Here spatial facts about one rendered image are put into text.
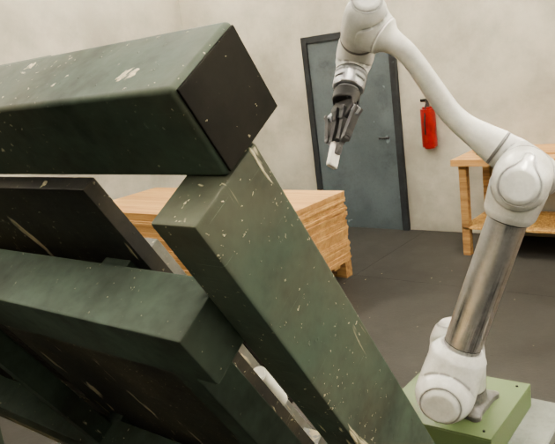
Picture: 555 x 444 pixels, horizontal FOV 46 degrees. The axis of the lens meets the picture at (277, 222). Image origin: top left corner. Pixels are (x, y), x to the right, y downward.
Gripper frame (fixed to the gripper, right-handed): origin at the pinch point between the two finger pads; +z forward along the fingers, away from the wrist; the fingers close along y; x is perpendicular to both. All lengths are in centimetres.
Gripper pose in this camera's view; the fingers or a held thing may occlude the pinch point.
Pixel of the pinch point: (334, 155)
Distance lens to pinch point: 175.1
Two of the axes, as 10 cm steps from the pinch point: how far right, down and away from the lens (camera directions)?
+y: 6.4, -1.3, -7.5
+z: -2.2, 9.2, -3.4
